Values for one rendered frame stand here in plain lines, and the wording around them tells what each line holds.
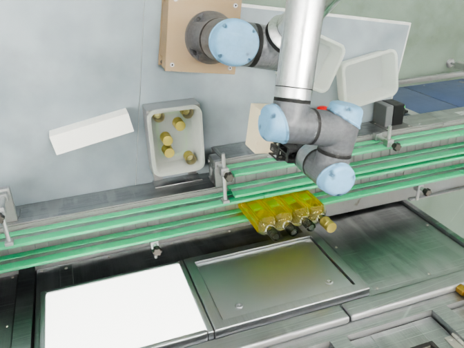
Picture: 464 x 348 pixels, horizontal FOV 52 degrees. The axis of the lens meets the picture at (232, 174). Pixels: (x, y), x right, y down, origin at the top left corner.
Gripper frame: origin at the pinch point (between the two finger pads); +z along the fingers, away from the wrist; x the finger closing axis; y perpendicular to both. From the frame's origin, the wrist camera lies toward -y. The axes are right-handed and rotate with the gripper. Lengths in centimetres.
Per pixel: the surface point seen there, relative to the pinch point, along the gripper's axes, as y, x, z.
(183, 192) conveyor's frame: 20.2, 29.0, 22.7
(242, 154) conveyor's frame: 0.8, 16.2, 23.8
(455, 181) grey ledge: -94, 28, 23
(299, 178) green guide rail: -18.5, 22.8, 17.7
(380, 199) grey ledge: -59, 35, 23
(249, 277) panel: 4.6, 45.3, -3.8
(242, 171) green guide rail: 4.0, 18.6, 14.7
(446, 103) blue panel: -101, 2, 47
